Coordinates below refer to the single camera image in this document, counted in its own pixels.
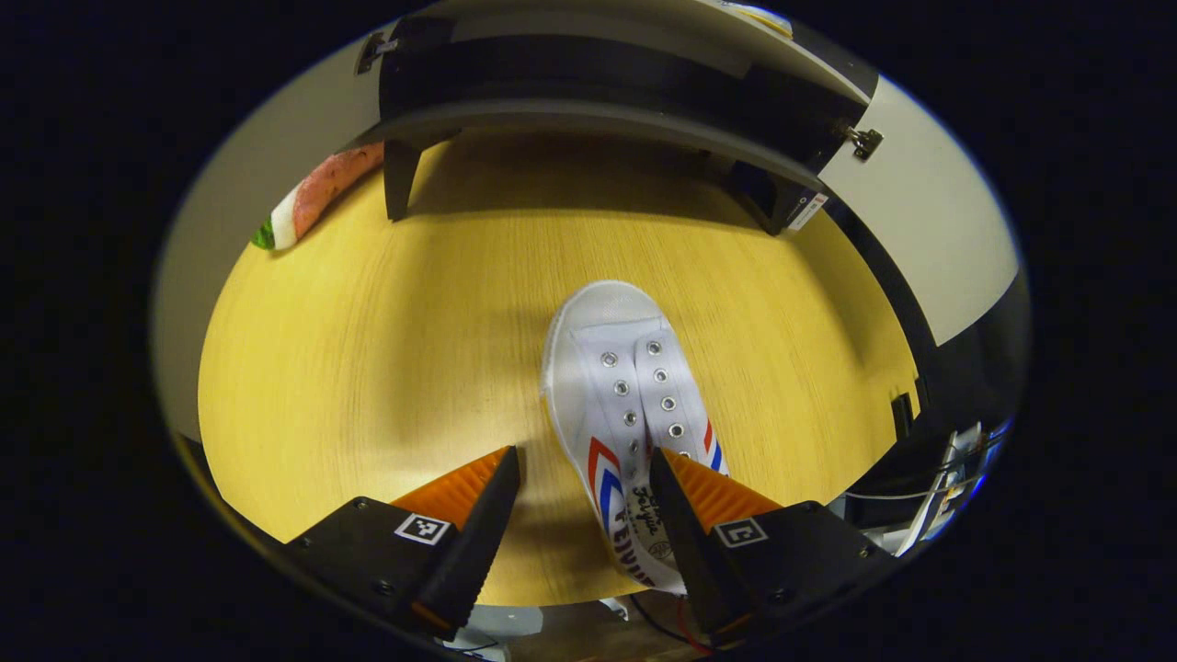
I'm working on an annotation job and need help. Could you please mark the metal door hinge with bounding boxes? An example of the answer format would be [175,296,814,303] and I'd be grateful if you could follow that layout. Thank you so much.
[839,123,886,163]
[355,31,400,76]

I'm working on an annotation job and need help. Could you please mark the white shoe cabinet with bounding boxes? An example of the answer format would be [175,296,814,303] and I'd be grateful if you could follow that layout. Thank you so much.
[354,0,882,236]

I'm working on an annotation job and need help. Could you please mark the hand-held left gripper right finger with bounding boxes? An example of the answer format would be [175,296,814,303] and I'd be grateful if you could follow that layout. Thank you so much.
[649,447,899,643]

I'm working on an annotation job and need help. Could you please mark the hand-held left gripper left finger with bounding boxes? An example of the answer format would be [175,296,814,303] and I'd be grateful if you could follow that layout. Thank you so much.
[280,445,523,643]

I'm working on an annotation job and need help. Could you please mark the red and black wires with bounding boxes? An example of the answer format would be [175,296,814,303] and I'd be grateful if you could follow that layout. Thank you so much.
[629,592,715,656]

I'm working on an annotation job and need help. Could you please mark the white canvas shoe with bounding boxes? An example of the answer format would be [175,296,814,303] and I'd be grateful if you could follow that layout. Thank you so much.
[540,280,732,596]

